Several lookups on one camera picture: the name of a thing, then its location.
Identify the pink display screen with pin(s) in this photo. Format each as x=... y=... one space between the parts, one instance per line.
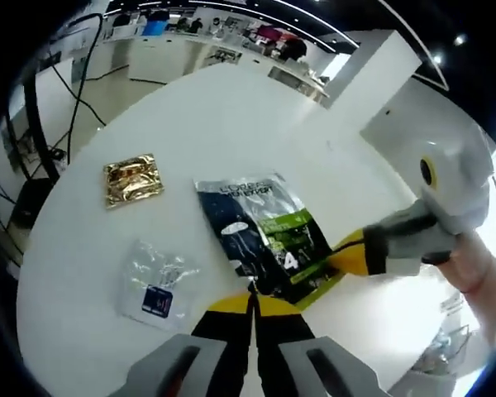
x=268 y=32

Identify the clear skincare sachet blue label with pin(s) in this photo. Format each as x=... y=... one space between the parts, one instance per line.
x=157 y=281

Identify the round ceiling spotlights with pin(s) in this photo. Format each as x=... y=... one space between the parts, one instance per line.
x=460 y=39

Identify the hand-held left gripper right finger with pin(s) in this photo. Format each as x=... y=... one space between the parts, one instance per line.
x=359 y=376

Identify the long white counter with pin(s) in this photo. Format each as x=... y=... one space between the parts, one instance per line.
x=157 y=62

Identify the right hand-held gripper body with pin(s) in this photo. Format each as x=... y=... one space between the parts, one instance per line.
x=463 y=182

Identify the gold skincare sachet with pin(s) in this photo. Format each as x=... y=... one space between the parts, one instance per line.
x=133 y=182

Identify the green navy skincare sachet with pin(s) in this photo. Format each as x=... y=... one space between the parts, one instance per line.
x=248 y=231

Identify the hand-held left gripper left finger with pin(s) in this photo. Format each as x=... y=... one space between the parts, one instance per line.
x=149 y=372

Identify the blue bin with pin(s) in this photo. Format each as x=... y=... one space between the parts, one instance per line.
x=154 y=27

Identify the person's right hand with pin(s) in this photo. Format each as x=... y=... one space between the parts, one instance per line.
x=471 y=264

